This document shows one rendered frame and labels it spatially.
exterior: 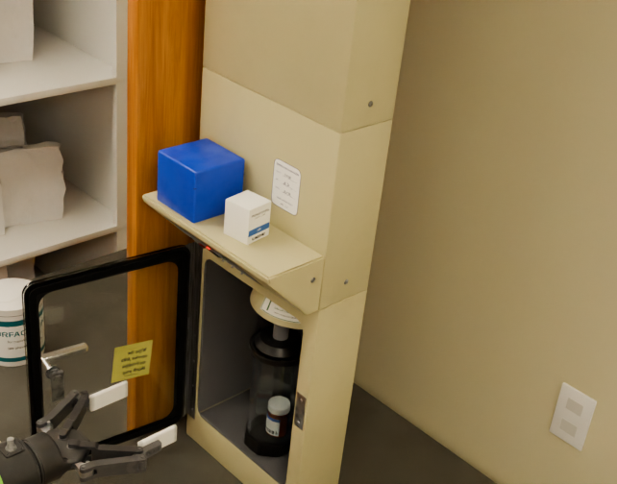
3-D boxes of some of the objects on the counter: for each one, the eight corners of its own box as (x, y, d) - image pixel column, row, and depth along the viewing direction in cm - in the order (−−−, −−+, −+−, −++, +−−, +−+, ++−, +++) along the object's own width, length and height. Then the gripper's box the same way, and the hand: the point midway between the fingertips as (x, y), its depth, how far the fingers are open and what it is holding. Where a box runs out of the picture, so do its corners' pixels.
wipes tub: (26, 326, 216) (23, 271, 209) (56, 353, 208) (53, 297, 201) (-28, 346, 207) (-34, 288, 200) (0, 375, 200) (-4, 316, 192)
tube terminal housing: (278, 387, 205) (312, 45, 168) (386, 470, 186) (453, 103, 148) (185, 432, 189) (201, 66, 152) (293, 528, 170) (341, 134, 133)
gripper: (73, 495, 128) (199, 433, 141) (-13, 400, 143) (108, 352, 157) (73, 535, 131) (196, 471, 145) (-11, 438, 147) (108, 388, 160)
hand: (144, 412), depth 150 cm, fingers open, 13 cm apart
